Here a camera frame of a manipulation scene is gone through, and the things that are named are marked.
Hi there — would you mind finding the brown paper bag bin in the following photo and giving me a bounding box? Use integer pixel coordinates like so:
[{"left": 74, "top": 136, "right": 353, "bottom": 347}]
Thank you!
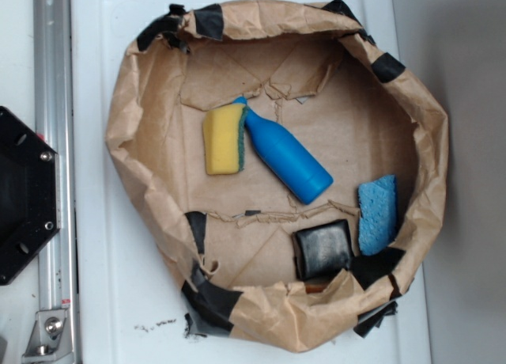
[{"left": 105, "top": 0, "right": 448, "bottom": 352}]

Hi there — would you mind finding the metal corner bracket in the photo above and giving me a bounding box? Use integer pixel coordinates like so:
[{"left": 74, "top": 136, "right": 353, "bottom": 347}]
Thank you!
[{"left": 21, "top": 309, "right": 74, "bottom": 363}]

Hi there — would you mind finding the blue plastic bottle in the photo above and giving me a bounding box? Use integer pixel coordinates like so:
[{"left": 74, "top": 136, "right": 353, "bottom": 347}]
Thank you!
[{"left": 233, "top": 97, "right": 334, "bottom": 205}]

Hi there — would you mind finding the yellow green scrub sponge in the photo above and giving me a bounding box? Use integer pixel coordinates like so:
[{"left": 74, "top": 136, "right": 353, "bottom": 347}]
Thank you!
[{"left": 202, "top": 102, "right": 247, "bottom": 175}]

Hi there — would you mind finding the aluminium extrusion rail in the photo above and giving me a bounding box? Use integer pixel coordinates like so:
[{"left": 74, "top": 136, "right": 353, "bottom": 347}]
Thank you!
[{"left": 33, "top": 0, "right": 81, "bottom": 363}]

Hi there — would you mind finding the blue cellulose sponge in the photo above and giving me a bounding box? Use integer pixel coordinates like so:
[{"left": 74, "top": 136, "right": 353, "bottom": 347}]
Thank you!
[{"left": 357, "top": 174, "right": 398, "bottom": 256}]

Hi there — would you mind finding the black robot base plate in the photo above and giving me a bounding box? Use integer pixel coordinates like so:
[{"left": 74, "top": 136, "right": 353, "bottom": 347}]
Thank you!
[{"left": 1, "top": 107, "right": 59, "bottom": 286}]

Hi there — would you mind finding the black rubber block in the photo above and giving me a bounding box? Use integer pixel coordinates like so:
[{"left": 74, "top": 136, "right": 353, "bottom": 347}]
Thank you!
[{"left": 292, "top": 219, "right": 354, "bottom": 281}]

